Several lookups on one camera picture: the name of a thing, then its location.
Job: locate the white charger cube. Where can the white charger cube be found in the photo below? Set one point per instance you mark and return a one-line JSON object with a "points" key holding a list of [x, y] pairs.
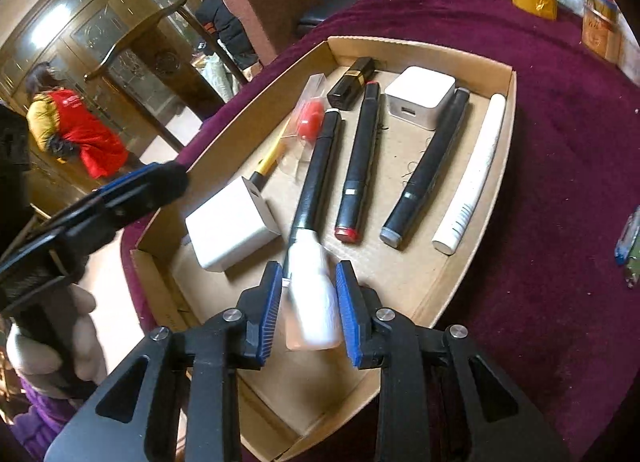
{"points": [[420, 96], [232, 229]]}

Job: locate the black marker red end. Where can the black marker red end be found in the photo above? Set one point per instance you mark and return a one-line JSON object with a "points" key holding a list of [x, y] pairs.
{"points": [[357, 161]]}

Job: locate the black lipstick case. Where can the black lipstick case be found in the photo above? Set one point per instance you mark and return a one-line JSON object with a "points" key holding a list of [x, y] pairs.
{"points": [[352, 84]]}

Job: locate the maroon armchair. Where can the maroon armchair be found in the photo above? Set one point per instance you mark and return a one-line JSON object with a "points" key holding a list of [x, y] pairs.
{"points": [[280, 6]]}

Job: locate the blue pen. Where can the blue pen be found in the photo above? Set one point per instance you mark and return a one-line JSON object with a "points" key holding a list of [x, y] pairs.
{"points": [[627, 237]]}

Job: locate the long white tube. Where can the long white tube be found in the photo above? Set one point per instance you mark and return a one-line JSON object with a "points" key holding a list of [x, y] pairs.
{"points": [[472, 171]]}

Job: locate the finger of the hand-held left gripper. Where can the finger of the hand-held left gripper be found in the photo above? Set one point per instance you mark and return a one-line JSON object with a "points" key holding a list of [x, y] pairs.
{"points": [[120, 186], [155, 194]]}

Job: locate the wooden glass cabinet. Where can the wooden glass cabinet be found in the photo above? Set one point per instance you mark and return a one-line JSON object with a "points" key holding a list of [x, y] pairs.
{"points": [[90, 1]]}

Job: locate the white glue bottle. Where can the white glue bottle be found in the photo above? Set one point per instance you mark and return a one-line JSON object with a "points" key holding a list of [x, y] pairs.
{"points": [[312, 307]]}

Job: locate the yellow box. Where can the yellow box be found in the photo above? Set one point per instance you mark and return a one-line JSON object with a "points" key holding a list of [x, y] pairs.
{"points": [[534, 0]]}

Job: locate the cardboard tray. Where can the cardboard tray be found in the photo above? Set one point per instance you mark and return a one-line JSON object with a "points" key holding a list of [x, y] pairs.
{"points": [[400, 156]]}

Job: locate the dark wooden stand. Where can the dark wooden stand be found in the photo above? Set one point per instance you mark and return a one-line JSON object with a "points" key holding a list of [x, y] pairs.
{"points": [[150, 51]]}

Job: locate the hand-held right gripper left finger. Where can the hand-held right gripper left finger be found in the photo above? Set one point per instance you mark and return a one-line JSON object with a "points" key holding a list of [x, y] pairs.
{"points": [[267, 314]]}

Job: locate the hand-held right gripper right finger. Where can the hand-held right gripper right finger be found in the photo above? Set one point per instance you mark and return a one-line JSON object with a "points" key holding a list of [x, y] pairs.
{"points": [[350, 317]]}

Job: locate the person's left hand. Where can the person's left hand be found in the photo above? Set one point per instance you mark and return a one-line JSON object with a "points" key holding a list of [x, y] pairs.
{"points": [[85, 332]]}

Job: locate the person's left forearm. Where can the person's left forearm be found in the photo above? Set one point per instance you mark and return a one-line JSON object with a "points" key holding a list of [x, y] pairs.
{"points": [[35, 427]]}

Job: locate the clear packet with red item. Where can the clear packet with red item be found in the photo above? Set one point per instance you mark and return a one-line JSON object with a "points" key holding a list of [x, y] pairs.
{"points": [[307, 119]]}

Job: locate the black marker grey ends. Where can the black marker grey ends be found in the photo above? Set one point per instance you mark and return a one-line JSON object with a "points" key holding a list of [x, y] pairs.
{"points": [[430, 166]]}

